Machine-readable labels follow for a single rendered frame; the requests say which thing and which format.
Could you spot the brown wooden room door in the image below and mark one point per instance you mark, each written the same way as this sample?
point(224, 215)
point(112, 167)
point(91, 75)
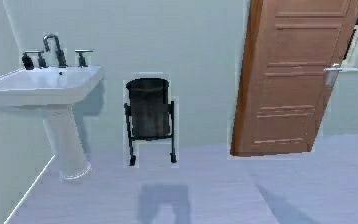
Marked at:
point(287, 80)

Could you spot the black bin on stand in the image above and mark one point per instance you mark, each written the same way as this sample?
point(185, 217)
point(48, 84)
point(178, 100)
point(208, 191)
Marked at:
point(149, 106)

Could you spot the small black round object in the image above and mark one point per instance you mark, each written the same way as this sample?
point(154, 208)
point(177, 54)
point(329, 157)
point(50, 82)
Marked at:
point(27, 62)

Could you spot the white pedestal sink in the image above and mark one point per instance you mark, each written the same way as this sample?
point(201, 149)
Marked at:
point(43, 85)

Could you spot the dark metal sink faucet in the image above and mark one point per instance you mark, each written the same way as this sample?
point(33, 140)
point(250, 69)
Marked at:
point(58, 53)

